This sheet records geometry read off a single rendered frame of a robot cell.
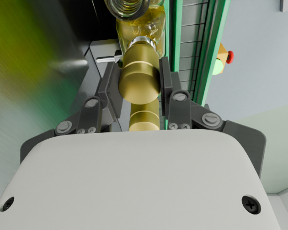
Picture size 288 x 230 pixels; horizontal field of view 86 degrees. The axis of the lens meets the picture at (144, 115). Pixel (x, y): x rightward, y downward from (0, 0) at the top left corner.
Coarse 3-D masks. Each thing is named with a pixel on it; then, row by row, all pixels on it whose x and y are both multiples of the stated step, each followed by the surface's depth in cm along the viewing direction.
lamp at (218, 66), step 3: (216, 60) 45; (219, 60) 45; (216, 63) 44; (219, 63) 44; (222, 63) 45; (216, 66) 45; (219, 66) 45; (222, 66) 45; (213, 69) 45; (216, 69) 45; (219, 69) 45; (213, 72) 46; (216, 72) 46; (219, 72) 46
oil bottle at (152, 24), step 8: (160, 8) 17; (144, 16) 16; (152, 16) 16; (160, 16) 16; (120, 24) 16; (128, 24) 16; (136, 24) 16; (144, 24) 15; (152, 24) 15; (160, 24) 16; (120, 32) 16; (128, 32) 16; (136, 32) 16; (144, 32) 16; (152, 32) 16; (160, 32) 16; (120, 40) 17; (128, 40) 16; (152, 40) 16; (160, 40) 16; (160, 48) 17; (160, 56) 18
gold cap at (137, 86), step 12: (132, 48) 14; (144, 48) 13; (132, 60) 12; (144, 60) 12; (156, 60) 13; (132, 72) 11; (144, 72) 11; (156, 72) 12; (120, 84) 12; (132, 84) 12; (144, 84) 12; (156, 84) 12; (132, 96) 13; (144, 96) 13; (156, 96) 13
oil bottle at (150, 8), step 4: (152, 0) 14; (156, 0) 14; (160, 0) 14; (164, 0) 15; (152, 4) 14; (156, 4) 14; (160, 4) 15; (148, 8) 14; (152, 8) 15; (156, 8) 15
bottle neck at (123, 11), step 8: (104, 0) 10; (112, 0) 10; (120, 0) 11; (128, 0) 12; (136, 0) 12; (144, 0) 9; (112, 8) 10; (120, 8) 10; (128, 8) 11; (136, 8) 10; (144, 8) 10; (120, 16) 10; (128, 16) 10; (136, 16) 10
